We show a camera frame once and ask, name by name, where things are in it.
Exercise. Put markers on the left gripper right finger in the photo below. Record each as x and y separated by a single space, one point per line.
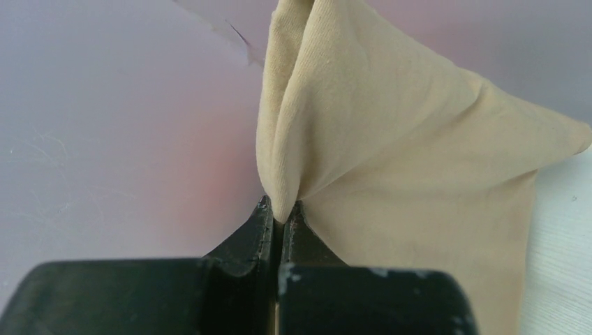
318 293

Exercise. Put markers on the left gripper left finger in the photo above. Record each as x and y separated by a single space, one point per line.
228 291

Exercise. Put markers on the beige t shirt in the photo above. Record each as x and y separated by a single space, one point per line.
399 157

